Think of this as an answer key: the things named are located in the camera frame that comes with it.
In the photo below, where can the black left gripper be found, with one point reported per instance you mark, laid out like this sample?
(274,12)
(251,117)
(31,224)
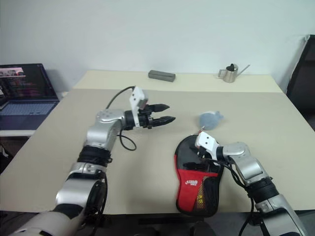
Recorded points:
(145,120)

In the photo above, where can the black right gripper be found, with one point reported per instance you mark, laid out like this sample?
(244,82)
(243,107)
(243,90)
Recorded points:
(204,155)

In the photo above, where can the red and black paddle case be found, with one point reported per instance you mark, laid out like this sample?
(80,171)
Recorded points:
(194,183)

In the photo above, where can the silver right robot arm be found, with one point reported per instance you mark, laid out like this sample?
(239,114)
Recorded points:
(251,169)

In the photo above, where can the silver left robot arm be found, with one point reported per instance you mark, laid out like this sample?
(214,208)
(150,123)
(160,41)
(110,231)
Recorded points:
(98,137)

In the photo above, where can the grey oblong box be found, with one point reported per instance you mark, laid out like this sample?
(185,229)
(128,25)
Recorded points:
(162,75)

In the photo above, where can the pale blue crumpled cloth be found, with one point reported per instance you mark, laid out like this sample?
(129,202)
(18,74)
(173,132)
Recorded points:
(210,120)

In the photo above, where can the silver metal watering can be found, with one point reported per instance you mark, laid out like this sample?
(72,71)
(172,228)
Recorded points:
(230,73)

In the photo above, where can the dark office chair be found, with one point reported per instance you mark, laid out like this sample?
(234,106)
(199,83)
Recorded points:
(302,78)

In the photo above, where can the open laptop computer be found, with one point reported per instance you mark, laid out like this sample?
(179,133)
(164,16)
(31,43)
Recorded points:
(22,98)

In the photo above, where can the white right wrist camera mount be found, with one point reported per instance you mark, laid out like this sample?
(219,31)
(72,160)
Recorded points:
(206,141)

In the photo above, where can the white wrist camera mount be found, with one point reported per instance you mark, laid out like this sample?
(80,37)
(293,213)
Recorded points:
(136,98)
(206,141)

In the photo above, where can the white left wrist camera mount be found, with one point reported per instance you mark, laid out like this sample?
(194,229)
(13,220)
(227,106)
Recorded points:
(136,98)

